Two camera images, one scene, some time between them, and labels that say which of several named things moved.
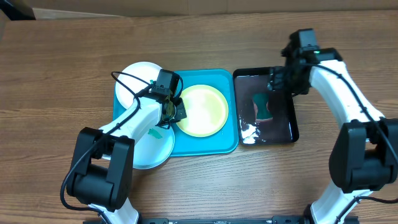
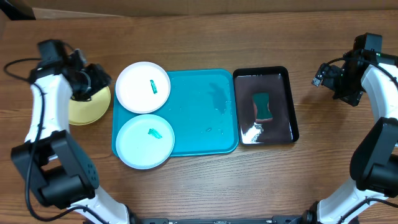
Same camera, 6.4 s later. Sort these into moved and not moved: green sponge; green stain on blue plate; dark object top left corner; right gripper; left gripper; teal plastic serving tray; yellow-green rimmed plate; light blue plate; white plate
Moved: yellow-green rimmed plate; left gripper; right gripper
Not moved: teal plastic serving tray; white plate; green sponge; dark object top left corner; green stain on blue plate; light blue plate
